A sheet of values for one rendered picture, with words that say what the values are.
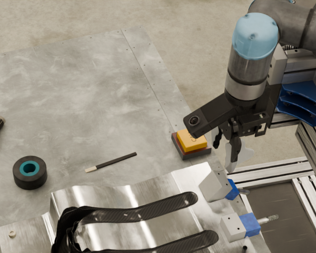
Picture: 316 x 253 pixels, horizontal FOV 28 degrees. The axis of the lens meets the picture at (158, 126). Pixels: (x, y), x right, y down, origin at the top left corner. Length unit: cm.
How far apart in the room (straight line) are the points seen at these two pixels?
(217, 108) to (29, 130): 62
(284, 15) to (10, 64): 92
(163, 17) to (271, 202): 136
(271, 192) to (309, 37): 122
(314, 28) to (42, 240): 71
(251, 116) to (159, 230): 33
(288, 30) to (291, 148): 162
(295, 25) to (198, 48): 198
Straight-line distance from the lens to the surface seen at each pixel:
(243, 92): 116
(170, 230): 137
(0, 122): 166
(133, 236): 135
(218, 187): 139
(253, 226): 138
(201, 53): 311
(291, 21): 118
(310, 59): 167
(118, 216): 137
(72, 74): 180
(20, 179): 152
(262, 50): 110
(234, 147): 124
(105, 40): 191
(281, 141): 277
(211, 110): 121
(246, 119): 123
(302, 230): 226
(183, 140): 159
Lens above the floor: 204
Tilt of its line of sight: 48 degrees down
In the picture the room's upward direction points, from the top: 5 degrees clockwise
